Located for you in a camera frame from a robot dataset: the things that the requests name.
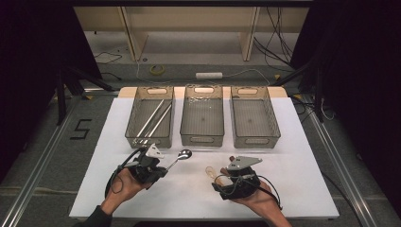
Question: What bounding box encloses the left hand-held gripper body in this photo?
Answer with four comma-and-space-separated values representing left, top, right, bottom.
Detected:
127, 143, 166, 184

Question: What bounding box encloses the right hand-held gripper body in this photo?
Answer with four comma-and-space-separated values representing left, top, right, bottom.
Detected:
220, 155, 263, 201

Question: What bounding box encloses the wooden spoon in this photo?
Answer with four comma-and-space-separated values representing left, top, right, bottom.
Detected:
205, 166, 234, 187

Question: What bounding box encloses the metal spoon with black handle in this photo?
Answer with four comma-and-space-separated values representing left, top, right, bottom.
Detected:
165, 148, 193, 173

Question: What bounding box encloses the grey translucent plastic bin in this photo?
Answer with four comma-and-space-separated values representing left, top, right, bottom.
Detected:
124, 86, 175, 149
180, 84, 225, 148
230, 86, 282, 149

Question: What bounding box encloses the person's right hand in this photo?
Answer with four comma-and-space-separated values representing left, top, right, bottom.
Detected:
233, 183, 282, 219

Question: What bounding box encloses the person's left hand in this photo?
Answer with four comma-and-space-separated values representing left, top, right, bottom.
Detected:
100, 168, 152, 216

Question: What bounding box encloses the white table cover board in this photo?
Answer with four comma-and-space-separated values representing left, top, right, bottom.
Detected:
69, 96, 340, 220

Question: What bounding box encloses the yellow tape roll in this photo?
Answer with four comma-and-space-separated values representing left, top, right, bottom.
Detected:
149, 64, 166, 76

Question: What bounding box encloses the white power strip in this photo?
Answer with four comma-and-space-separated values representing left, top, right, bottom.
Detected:
195, 72, 223, 80

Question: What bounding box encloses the black metal stand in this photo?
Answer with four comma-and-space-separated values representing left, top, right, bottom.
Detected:
270, 60, 326, 123
55, 65, 115, 126

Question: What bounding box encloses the light wooden shelf unit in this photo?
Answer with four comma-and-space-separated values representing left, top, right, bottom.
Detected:
74, 6, 310, 62

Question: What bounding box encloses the dark curtain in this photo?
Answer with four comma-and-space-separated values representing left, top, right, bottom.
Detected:
289, 0, 401, 209
0, 0, 102, 183

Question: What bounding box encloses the left hand-held gripper black cable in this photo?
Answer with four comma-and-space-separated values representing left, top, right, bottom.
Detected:
104, 148, 143, 198

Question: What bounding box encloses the hand-held gripper black cable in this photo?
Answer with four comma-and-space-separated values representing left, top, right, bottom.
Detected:
216, 174, 284, 212
104, 148, 143, 198

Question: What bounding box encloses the right hand-held gripper black cable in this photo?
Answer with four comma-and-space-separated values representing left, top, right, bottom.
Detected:
216, 174, 284, 212

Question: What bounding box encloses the metal floor rail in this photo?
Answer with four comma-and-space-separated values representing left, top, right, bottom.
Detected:
302, 94, 379, 227
0, 94, 83, 227

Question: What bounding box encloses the long black floor cable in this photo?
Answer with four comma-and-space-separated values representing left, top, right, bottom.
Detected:
321, 171, 364, 227

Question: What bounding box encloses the white power cable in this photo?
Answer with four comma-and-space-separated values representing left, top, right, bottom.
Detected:
135, 60, 272, 87

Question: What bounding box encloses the thin black floor cable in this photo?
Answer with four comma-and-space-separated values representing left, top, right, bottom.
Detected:
94, 51, 123, 81

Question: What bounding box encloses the bundle of black cables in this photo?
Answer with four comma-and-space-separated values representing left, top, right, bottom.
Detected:
253, 8, 295, 68

